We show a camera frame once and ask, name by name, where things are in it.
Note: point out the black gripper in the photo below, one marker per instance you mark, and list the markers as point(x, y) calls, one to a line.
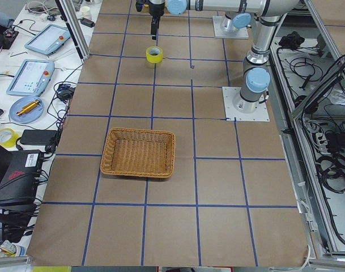
point(156, 9)

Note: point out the yellow packing tape roll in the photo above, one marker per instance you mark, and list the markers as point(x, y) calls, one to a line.
point(154, 54)

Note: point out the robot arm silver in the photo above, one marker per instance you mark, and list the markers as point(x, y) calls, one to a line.
point(270, 15)
point(234, 21)

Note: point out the yellow tape roll on desk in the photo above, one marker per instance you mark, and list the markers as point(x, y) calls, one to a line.
point(8, 137)

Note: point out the small black adapter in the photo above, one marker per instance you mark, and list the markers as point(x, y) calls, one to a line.
point(87, 22)

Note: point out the white paper cup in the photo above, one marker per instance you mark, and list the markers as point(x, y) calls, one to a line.
point(86, 12)

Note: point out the upper teach pendant tablet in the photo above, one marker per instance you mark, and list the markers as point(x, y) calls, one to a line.
point(49, 40)

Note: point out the teach pendant tablet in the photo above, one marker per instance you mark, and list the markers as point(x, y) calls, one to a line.
point(49, 40)
point(32, 78)

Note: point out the brown wicker basket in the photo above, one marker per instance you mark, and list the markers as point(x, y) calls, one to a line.
point(138, 153)

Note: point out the lower teach pendant tablet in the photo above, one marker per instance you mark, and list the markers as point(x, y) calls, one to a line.
point(32, 78)

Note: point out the black cloth bundle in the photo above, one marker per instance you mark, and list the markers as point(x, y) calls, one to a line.
point(292, 41)

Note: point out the brass cylinder tool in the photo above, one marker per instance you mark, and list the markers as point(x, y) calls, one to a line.
point(29, 107)

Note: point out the blue plate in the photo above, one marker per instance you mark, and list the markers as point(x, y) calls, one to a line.
point(28, 117)

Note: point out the black power adapter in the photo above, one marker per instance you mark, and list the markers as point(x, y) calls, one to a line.
point(38, 137)

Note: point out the black computer box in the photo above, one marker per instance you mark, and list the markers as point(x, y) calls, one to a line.
point(18, 173)

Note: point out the aluminium frame post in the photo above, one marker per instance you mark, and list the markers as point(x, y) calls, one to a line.
point(67, 11)

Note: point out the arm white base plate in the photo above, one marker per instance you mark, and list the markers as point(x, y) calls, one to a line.
point(237, 109)
point(220, 33)

